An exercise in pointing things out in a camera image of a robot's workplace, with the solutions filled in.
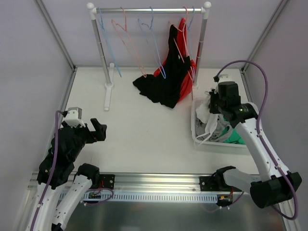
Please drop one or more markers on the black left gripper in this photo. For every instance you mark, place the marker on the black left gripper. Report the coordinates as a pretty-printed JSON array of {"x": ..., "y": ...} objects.
[{"x": 87, "y": 134}]

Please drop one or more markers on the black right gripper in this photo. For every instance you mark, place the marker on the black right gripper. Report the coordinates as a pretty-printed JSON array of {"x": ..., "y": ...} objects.
[{"x": 215, "y": 103}]

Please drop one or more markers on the white tank top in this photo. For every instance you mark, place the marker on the white tank top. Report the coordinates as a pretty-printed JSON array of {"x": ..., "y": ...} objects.
[{"x": 202, "y": 112}]

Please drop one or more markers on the grey tank top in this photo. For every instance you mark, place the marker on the grey tank top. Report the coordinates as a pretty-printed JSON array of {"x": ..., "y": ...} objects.
[{"x": 219, "y": 132}]

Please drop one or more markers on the green tank top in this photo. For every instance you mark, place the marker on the green tank top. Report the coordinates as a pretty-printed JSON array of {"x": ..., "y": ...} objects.
[{"x": 232, "y": 137}]

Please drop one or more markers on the light blue wire hanger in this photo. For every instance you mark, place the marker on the light blue wire hanger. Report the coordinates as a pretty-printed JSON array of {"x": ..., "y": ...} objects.
[{"x": 108, "y": 43}]

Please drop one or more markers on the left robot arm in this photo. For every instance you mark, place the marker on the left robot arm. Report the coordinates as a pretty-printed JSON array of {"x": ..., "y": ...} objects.
[{"x": 50, "y": 214}]

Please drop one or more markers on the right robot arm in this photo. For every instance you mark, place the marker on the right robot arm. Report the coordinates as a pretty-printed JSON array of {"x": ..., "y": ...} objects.
[{"x": 275, "y": 183}]

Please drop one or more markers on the red tank top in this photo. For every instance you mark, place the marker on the red tank top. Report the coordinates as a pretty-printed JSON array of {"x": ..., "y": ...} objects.
[{"x": 186, "y": 85}]

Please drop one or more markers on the black tank top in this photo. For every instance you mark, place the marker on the black tank top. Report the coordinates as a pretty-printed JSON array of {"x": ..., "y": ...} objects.
[{"x": 160, "y": 90}]

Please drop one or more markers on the white plastic basket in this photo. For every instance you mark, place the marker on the white plastic basket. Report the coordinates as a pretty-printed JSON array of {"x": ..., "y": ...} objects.
[{"x": 240, "y": 130}]

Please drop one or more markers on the white clothes rack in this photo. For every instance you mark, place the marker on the white clothes rack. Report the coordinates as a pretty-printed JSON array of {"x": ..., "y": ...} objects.
[{"x": 108, "y": 69}]

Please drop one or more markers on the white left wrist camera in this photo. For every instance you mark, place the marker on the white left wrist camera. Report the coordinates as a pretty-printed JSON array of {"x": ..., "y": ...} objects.
[{"x": 73, "y": 117}]

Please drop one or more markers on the white slotted cable duct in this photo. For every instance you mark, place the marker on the white slotted cable duct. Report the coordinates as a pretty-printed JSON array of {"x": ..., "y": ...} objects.
[{"x": 151, "y": 197}]

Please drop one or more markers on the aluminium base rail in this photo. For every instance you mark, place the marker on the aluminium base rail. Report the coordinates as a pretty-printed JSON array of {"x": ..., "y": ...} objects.
[{"x": 159, "y": 183}]

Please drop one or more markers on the aluminium frame post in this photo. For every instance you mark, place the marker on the aluminium frame post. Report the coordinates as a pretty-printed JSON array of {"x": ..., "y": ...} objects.
[{"x": 54, "y": 32}]

